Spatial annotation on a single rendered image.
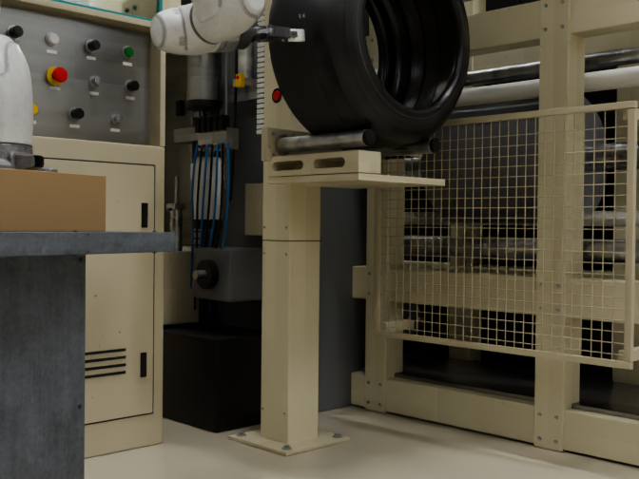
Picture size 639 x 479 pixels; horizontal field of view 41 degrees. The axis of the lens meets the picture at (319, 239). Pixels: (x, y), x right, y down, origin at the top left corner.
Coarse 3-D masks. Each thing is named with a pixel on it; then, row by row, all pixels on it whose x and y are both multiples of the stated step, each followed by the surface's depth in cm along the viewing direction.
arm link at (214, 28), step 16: (192, 0) 179; (208, 0) 176; (224, 0) 175; (240, 0) 174; (256, 0) 176; (192, 16) 184; (208, 16) 179; (224, 16) 177; (240, 16) 176; (256, 16) 178; (208, 32) 183; (224, 32) 181; (240, 32) 182
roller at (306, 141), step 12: (336, 132) 230; (348, 132) 226; (360, 132) 223; (372, 132) 223; (288, 144) 242; (300, 144) 239; (312, 144) 236; (324, 144) 232; (336, 144) 229; (348, 144) 226; (360, 144) 224; (372, 144) 224
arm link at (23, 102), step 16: (0, 48) 159; (16, 48) 162; (0, 64) 158; (16, 64) 160; (0, 80) 157; (16, 80) 159; (0, 96) 156; (16, 96) 159; (0, 112) 156; (16, 112) 159; (32, 112) 164; (0, 128) 156; (16, 128) 159; (32, 128) 164
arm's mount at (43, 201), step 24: (0, 168) 147; (0, 192) 147; (24, 192) 151; (48, 192) 156; (72, 192) 162; (96, 192) 167; (0, 216) 147; (24, 216) 152; (48, 216) 157; (72, 216) 162; (96, 216) 167
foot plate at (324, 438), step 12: (240, 432) 263; (252, 432) 268; (324, 432) 269; (336, 432) 264; (252, 444) 255; (264, 444) 254; (276, 444) 254; (288, 444) 254; (300, 444) 254; (312, 444) 254; (324, 444) 256
